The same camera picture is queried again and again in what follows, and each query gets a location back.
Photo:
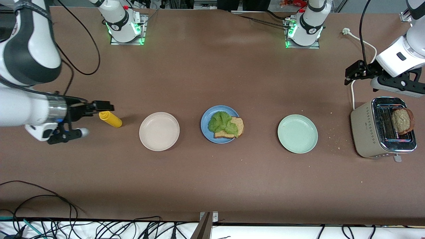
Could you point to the green lettuce leaf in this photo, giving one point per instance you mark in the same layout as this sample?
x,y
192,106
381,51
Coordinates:
x,y
220,122

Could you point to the yellow mustard squeeze bottle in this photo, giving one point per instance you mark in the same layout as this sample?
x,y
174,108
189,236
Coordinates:
x,y
113,120

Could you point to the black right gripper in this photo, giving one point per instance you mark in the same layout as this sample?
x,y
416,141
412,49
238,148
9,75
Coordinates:
x,y
77,112

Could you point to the grey metal camera post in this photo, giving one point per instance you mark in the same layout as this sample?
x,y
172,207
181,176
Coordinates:
x,y
204,229

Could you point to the blue round plate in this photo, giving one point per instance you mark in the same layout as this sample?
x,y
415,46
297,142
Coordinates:
x,y
205,127

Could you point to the beige round plate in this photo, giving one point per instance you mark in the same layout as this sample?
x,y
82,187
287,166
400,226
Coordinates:
x,y
159,131

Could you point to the silver beige toaster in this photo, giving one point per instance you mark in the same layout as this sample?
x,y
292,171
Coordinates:
x,y
365,132

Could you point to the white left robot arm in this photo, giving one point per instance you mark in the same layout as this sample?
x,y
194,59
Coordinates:
x,y
310,23

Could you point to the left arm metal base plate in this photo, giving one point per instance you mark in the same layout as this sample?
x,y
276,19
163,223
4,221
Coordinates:
x,y
317,46

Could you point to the square brown bread slice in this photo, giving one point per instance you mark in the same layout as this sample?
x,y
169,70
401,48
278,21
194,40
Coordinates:
x,y
239,124

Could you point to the light green round plate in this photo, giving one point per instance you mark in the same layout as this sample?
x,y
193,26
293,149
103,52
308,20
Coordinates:
x,y
297,134

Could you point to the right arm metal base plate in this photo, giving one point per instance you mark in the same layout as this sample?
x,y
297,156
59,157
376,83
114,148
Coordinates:
x,y
143,36

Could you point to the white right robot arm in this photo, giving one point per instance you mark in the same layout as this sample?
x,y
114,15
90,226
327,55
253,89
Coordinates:
x,y
30,39

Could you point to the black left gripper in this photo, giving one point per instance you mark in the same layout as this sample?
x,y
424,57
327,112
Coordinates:
x,y
369,70

